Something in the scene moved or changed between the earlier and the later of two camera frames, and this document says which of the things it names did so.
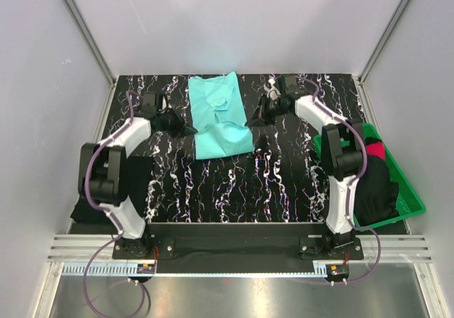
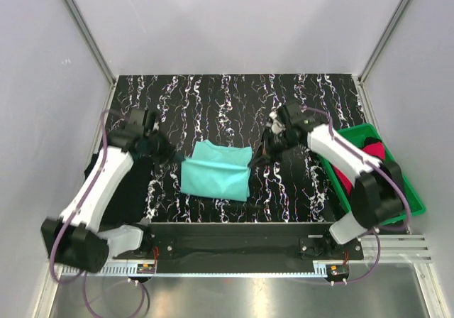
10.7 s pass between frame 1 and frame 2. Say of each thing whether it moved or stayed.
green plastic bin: stayed
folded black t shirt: stayed
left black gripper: moved
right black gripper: moved
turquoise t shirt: moved
